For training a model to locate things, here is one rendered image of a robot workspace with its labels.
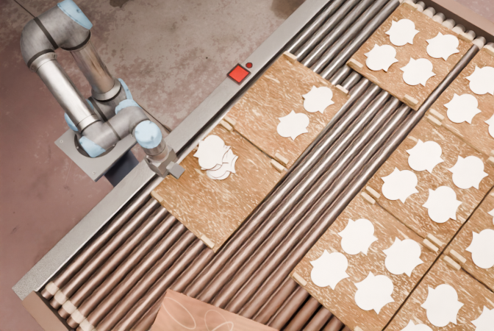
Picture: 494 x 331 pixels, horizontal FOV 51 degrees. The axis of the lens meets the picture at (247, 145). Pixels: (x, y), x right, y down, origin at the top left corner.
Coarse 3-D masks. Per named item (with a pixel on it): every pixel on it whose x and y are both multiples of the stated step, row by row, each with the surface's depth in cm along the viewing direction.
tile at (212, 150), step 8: (208, 144) 198; (216, 144) 198; (200, 152) 197; (208, 152) 197; (216, 152) 196; (224, 152) 196; (200, 160) 196; (208, 160) 195; (216, 160) 195; (208, 168) 194
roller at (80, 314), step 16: (384, 0) 230; (368, 16) 227; (352, 32) 224; (336, 48) 221; (320, 64) 219; (160, 224) 195; (144, 240) 193; (128, 272) 190; (112, 288) 188; (96, 304) 185; (80, 320) 183
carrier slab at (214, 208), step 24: (240, 144) 204; (192, 168) 201; (240, 168) 200; (264, 168) 199; (168, 192) 198; (192, 192) 197; (216, 192) 196; (240, 192) 196; (264, 192) 195; (192, 216) 193; (216, 216) 192; (240, 216) 192; (216, 240) 189
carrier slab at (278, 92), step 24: (288, 72) 216; (312, 72) 215; (264, 96) 212; (288, 96) 211; (336, 96) 210; (240, 120) 208; (264, 120) 208; (312, 120) 206; (264, 144) 203; (288, 144) 202; (288, 168) 199
